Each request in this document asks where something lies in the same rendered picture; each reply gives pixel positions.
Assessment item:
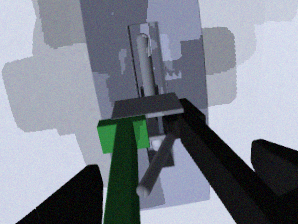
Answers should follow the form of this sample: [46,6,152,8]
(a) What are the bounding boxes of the white rounded rod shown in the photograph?
[136,34,164,152]

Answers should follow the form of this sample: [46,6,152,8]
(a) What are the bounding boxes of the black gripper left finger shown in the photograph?
[17,164,104,224]

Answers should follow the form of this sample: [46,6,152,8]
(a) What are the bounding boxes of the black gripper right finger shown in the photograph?
[250,139,298,196]

